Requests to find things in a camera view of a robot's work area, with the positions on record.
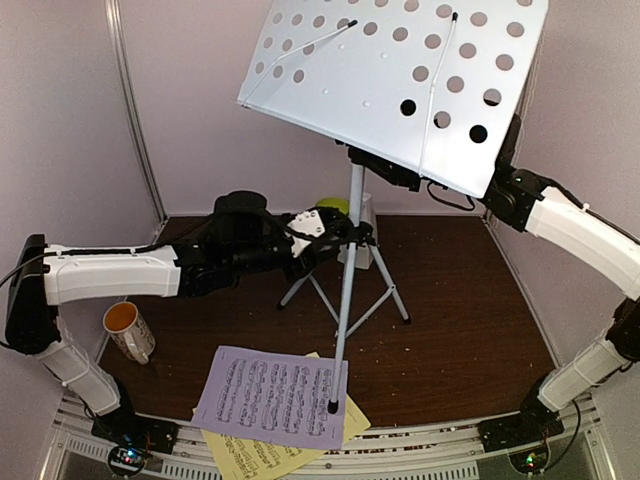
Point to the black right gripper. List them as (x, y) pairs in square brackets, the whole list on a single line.
[(389, 169)]

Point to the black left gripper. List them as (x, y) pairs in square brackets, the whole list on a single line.
[(311, 259)]

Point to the white perforated music stand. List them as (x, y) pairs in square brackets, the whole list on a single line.
[(430, 86)]

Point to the purple sheet music page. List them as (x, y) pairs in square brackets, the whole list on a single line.
[(274, 398)]

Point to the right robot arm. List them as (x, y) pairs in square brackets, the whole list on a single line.
[(542, 207)]

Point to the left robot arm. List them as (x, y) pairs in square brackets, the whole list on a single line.
[(240, 237)]

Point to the white metronome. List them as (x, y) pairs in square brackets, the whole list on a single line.
[(364, 257)]

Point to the green plastic bowl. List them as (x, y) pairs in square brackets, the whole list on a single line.
[(341, 204)]

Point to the patterned ceramic mug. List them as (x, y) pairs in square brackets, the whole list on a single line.
[(127, 328)]

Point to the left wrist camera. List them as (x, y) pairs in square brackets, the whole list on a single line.
[(305, 224)]

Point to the right aluminium corner post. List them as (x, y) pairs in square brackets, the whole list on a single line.
[(520, 107)]

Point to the aluminium corner post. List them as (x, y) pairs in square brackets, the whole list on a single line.
[(520, 107), (118, 41)]

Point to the metal front base rail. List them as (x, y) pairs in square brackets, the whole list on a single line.
[(454, 450)]

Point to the left aluminium corner post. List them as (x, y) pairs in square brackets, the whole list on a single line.
[(118, 41)]

